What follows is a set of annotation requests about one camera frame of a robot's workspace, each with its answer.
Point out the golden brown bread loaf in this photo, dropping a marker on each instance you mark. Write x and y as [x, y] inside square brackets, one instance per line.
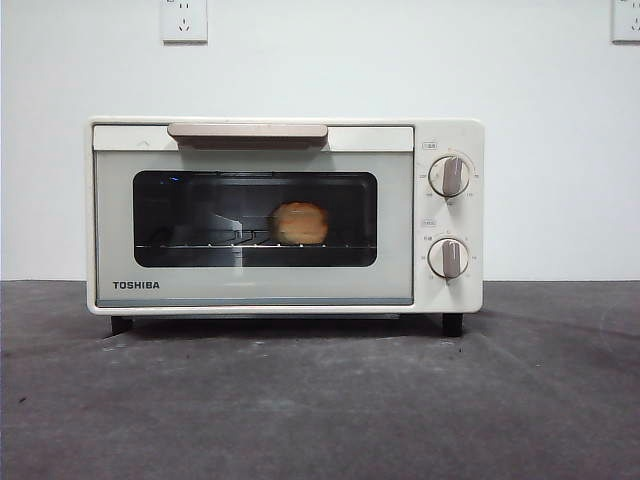
[300, 223]

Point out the white toaster oven body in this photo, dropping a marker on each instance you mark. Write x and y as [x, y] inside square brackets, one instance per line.
[450, 135]

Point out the beige timer knob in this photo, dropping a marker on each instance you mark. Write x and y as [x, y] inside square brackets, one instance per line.
[449, 258]

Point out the beige temperature knob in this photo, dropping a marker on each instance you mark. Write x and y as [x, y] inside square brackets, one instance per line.
[450, 176]

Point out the white wall socket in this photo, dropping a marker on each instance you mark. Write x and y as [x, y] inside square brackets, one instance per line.
[184, 22]
[626, 22]

